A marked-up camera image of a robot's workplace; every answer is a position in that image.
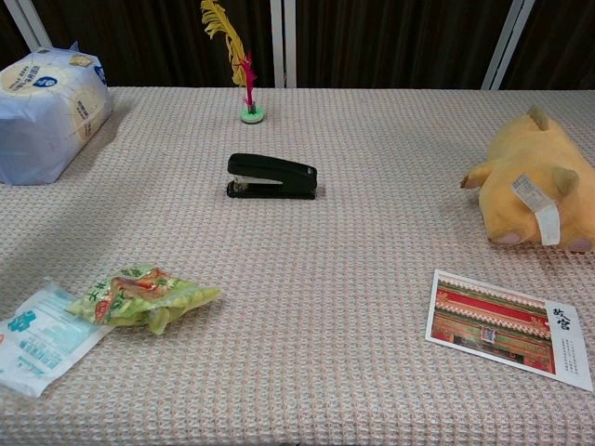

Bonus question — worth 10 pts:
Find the red palace postcard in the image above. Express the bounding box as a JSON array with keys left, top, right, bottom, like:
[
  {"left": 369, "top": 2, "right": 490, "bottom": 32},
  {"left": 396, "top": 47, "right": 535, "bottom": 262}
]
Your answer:
[{"left": 424, "top": 269, "right": 595, "bottom": 393}]

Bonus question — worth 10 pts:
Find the white slanted frame post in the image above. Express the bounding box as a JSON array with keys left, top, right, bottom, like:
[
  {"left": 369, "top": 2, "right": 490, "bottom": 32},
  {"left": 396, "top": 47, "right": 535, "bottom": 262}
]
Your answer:
[
  {"left": 481, "top": 0, "right": 536, "bottom": 91},
  {"left": 7, "top": 0, "right": 53, "bottom": 51}
]

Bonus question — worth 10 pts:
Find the yellow plush toy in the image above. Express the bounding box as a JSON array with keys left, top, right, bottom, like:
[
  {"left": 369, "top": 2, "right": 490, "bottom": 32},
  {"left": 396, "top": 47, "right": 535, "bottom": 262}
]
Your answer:
[{"left": 459, "top": 104, "right": 595, "bottom": 255}]

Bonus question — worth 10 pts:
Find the black stapler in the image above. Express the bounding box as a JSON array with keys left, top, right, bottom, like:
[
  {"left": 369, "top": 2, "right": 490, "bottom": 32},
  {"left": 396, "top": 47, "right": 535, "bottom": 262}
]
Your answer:
[{"left": 226, "top": 152, "right": 319, "bottom": 202}]

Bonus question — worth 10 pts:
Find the blue white tissue pack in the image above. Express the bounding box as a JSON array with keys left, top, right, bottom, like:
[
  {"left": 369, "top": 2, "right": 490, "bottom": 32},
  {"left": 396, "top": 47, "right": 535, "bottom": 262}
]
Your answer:
[{"left": 0, "top": 41, "right": 114, "bottom": 187}]

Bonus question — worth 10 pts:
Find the white blue wipes pack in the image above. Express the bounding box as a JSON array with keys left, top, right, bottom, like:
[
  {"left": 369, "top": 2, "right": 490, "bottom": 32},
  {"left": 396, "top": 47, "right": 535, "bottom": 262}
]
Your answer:
[{"left": 0, "top": 276, "right": 113, "bottom": 399}]

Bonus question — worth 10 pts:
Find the white vertical frame post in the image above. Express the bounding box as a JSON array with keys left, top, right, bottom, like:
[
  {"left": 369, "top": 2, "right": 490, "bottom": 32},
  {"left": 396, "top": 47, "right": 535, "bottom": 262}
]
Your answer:
[{"left": 270, "top": 0, "right": 298, "bottom": 89}]

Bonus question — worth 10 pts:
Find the beige waffle-weave tablecloth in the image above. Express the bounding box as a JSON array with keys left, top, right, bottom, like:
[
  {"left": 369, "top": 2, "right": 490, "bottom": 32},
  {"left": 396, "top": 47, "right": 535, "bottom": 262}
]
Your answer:
[{"left": 0, "top": 86, "right": 595, "bottom": 446}]

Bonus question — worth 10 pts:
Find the green snack bag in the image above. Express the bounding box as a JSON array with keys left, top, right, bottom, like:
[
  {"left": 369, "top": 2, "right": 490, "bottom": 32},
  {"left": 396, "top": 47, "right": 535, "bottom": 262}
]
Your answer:
[{"left": 65, "top": 262, "right": 222, "bottom": 336}]

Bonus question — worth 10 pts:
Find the black curtain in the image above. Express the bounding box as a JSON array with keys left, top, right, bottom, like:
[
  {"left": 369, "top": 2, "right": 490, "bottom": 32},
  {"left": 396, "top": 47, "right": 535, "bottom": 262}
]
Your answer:
[{"left": 0, "top": 0, "right": 595, "bottom": 90}]

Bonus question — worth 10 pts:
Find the yellow red feather shuttlecock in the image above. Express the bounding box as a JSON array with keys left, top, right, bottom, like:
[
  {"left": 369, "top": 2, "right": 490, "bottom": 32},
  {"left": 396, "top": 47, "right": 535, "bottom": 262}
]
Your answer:
[{"left": 200, "top": 0, "right": 269, "bottom": 125}]

